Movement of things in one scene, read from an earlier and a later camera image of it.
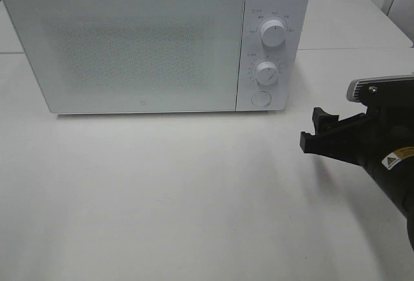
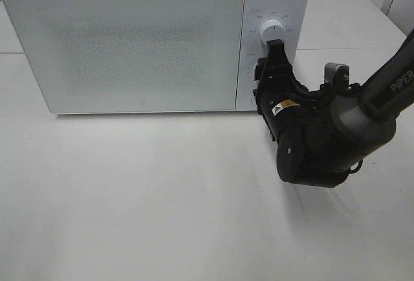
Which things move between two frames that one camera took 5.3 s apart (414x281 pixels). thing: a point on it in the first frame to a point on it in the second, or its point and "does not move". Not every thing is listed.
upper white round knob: x=272 y=32 does not move
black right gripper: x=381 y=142 to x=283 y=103
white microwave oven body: x=161 y=41 does not move
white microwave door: x=105 y=50 does not move
